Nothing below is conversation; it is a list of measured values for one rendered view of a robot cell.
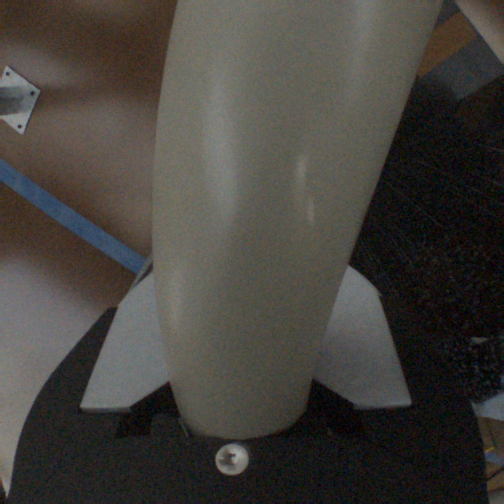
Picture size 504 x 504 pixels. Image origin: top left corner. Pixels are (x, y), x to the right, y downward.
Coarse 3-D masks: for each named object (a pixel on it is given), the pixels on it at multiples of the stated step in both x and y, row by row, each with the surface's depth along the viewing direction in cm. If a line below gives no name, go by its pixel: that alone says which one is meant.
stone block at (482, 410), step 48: (480, 96) 62; (432, 144) 71; (480, 144) 54; (384, 192) 80; (432, 192) 60; (480, 192) 47; (384, 240) 67; (432, 240) 52; (480, 240) 42; (384, 288) 57; (432, 288) 46; (480, 288) 38; (432, 336) 41; (480, 336) 34; (480, 384) 34
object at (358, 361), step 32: (352, 288) 9; (352, 320) 8; (384, 320) 8; (320, 352) 7; (352, 352) 7; (384, 352) 7; (320, 384) 6; (352, 384) 6; (384, 384) 6; (352, 416) 6
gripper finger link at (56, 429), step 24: (96, 336) 8; (72, 360) 7; (96, 360) 7; (48, 384) 7; (72, 384) 7; (48, 408) 6; (72, 408) 6; (24, 432) 5; (48, 432) 5; (72, 432) 5; (96, 432) 5; (120, 432) 6; (24, 456) 5; (48, 456) 5; (72, 456) 5; (24, 480) 4
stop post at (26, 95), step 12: (12, 72) 88; (0, 84) 90; (12, 84) 90; (24, 84) 91; (0, 96) 82; (12, 96) 88; (24, 96) 93; (36, 96) 93; (0, 108) 85; (12, 108) 91; (24, 108) 95; (12, 120) 97; (24, 120) 97
